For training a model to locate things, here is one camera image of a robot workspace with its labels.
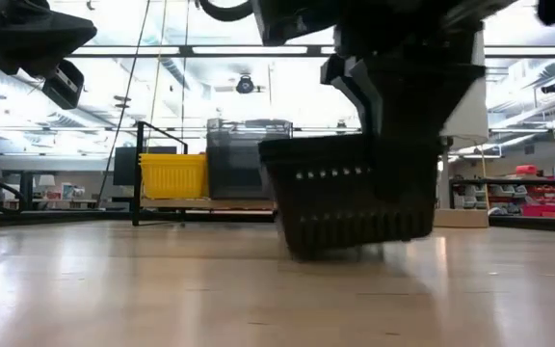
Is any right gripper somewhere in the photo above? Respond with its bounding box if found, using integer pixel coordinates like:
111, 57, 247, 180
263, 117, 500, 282
319, 0, 500, 200

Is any yellow slotted plastic basket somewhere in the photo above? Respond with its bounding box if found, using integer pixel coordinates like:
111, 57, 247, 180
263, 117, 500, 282
139, 152, 209, 200

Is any wooden shelf board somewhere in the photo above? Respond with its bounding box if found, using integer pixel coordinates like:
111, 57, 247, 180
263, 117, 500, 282
140, 197, 277, 212

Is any white column with beige base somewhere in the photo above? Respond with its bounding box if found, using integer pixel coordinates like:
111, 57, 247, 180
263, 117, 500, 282
433, 27, 491, 229

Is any black round ceiling device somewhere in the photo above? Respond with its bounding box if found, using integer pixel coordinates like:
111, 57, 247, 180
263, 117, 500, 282
235, 73, 255, 95

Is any dark computer monitor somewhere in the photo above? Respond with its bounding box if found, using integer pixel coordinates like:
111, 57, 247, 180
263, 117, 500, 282
113, 146, 178, 187

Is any black table border strip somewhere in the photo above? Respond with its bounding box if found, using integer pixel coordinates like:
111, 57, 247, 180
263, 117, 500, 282
0, 208, 555, 235

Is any storage rack with red bins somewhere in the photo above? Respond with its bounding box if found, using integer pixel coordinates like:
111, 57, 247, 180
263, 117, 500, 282
450, 176, 555, 219

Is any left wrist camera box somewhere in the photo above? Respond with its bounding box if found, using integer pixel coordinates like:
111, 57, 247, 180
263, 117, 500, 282
40, 59, 86, 110

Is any thin dark hanging cable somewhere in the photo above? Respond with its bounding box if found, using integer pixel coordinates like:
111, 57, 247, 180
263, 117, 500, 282
95, 0, 152, 209

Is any thin yellowish hanging cable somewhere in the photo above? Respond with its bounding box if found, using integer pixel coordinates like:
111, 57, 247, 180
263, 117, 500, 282
145, 0, 169, 155

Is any black overhead frame bar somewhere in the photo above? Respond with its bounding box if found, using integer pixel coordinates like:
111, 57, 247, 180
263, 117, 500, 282
65, 44, 555, 60

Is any black metal shelf frame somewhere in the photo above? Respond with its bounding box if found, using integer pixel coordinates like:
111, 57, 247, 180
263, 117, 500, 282
131, 120, 278, 227

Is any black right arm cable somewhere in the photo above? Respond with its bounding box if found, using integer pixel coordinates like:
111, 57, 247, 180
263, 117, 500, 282
197, 0, 255, 23

